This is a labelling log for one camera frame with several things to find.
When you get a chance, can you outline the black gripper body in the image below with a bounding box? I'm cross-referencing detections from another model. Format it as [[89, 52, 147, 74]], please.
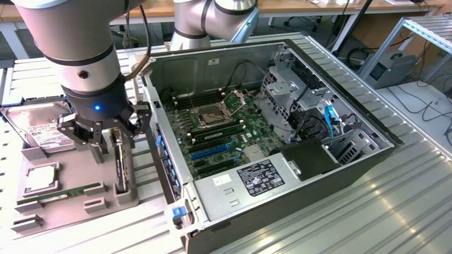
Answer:
[[62, 75, 134, 125]]

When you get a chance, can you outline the graphics card with black cooler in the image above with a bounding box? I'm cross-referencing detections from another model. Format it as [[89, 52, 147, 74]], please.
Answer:
[[109, 128, 130, 194]]

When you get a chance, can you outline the grey parts rack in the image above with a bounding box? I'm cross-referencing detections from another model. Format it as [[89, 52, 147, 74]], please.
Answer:
[[7, 126, 141, 240]]

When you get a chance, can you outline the silver hard disk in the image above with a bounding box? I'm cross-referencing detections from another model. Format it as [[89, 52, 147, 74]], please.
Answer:
[[0, 102, 77, 155]]

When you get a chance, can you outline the CPU socket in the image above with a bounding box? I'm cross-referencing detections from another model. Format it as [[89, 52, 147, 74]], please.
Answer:
[[191, 104, 234, 130]]

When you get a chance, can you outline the green RAM stick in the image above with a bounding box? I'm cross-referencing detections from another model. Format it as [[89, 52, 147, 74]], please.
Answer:
[[15, 182, 101, 205], [193, 126, 245, 143]]

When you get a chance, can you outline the black expansion slot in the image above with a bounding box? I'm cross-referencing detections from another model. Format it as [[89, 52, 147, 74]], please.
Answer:
[[187, 139, 227, 155], [195, 162, 238, 178], [194, 157, 234, 173]]

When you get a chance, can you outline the silver CPU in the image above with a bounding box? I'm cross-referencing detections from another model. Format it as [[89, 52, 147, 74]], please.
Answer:
[[23, 166, 59, 194]]

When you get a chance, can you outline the blue expansion slot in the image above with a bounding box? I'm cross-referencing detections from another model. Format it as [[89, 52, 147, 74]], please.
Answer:
[[189, 146, 230, 161]]

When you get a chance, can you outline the blue disk carrier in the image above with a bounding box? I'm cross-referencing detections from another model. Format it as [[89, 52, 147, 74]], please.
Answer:
[[0, 93, 73, 117]]

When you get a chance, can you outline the silver socket cover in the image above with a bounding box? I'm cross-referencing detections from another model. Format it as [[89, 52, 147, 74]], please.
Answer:
[[219, 89, 253, 112]]

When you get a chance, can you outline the green motherboard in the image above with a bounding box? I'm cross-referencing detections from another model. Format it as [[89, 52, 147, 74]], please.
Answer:
[[161, 88, 286, 181]]

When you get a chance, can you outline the silver chipset heatsink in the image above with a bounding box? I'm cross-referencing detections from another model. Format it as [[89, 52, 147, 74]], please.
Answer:
[[242, 147, 271, 162]]

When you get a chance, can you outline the silver power supply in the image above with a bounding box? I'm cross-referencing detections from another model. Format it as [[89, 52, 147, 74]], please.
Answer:
[[191, 152, 307, 222]]

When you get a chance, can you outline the blue case latch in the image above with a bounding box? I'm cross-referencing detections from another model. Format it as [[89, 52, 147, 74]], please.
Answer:
[[170, 206, 186, 221]]

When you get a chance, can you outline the wooden desk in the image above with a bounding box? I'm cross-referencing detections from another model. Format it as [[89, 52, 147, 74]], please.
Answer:
[[257, 0, 445, 51], [0, 4, 177, 60]]

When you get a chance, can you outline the silver drive cage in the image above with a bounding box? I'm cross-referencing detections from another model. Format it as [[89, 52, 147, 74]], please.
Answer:
[[259, 66, 330, 143]]

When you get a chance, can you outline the black chair base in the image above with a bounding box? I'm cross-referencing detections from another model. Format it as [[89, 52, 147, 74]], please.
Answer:
[[281, 15, 322, 33]]

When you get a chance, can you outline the silver disk bay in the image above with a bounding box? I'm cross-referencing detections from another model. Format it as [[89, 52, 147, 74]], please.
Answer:
[[322, 126, 394, 167]]

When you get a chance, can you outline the black open PC case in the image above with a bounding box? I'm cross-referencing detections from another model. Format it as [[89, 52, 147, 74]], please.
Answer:
[[127, 39, 405, 254]]

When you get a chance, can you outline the black stand pole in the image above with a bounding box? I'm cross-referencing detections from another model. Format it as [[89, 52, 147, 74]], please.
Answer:
[[330, 0, 374, 58]]

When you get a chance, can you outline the grey computer tower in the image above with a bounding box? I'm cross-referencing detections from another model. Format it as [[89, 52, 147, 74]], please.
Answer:
[[359, 51, 419, 90]]

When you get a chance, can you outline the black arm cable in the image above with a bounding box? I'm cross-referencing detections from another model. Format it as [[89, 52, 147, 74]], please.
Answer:
[[122, 4, 154, 80]]

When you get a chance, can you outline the black looped wire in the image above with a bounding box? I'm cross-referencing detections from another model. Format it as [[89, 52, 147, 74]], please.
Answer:
[[225, 60, 263, 89]]

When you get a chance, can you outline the black cable bundle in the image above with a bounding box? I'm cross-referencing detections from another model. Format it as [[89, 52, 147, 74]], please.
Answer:
[[287, 108, 334, 145]]

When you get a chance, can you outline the blue disk wire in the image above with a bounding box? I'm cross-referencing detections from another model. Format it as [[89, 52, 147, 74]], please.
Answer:
[[322, 105, 342, 140]]

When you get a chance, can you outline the coiled black cable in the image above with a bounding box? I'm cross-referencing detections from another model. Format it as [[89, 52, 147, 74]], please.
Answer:
[[346, 47, 367, 66]]

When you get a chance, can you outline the black floor cable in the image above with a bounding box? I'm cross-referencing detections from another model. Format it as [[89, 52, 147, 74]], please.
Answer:
[[386, 86, 452, 122]]

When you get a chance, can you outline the aluminium slat table frame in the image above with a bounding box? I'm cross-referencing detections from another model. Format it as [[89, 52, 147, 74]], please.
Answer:
[[355, 15, 452, 83]]

